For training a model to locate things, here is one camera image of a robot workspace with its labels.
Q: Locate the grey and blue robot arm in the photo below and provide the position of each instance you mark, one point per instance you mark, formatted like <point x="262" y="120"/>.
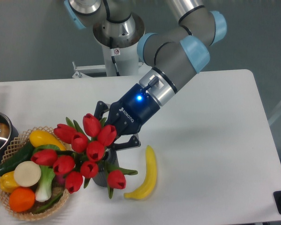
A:
<point x="174" y="58"/>

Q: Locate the red tulip bouquet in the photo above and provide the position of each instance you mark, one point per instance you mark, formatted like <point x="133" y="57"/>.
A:
<point x="88" y="146"/>

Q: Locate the dark grey ribbed vase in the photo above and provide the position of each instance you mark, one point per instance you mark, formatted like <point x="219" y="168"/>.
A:
<point x="110" y="159"/>

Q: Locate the woven wicker basket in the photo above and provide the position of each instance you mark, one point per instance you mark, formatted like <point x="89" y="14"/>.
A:
<point x="14" y="146"/>

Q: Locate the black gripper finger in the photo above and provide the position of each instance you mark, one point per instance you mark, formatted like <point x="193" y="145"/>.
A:
<point x="101" y="109"/>
<point x="133" y="142"/>

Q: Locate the yellow bell pepper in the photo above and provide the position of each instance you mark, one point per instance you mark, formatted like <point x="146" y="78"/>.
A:
<point x="8" y="183"/>

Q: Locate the green bok choy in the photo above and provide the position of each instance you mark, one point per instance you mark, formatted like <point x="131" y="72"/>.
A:
<point x="45" y="156"/>

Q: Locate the yellow squash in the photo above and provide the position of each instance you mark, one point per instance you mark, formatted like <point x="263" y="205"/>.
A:
<point x="41" y="137"/>

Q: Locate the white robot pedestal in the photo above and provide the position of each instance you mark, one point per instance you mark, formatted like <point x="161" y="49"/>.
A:
<point x="119" y="46"/>

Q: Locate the orange fruit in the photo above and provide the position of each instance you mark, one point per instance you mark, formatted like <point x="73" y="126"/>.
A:
<point x="21" y="199"/>

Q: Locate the green chili pepper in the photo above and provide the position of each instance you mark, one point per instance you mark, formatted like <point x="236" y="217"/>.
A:
<point x="53" y="201"/>

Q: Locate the yellow banana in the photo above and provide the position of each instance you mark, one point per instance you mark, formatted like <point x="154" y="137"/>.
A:
<point x="148" y="185"/>

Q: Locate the white round radish slice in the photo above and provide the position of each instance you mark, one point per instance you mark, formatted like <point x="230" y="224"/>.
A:
<point x="27" y="174"/>

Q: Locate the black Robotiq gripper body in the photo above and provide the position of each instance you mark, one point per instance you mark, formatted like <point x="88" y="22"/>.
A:
<point x="132" y="111"/>

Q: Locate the green cucumber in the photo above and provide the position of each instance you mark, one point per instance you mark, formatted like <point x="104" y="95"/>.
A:
<point x="22" y="155"/>

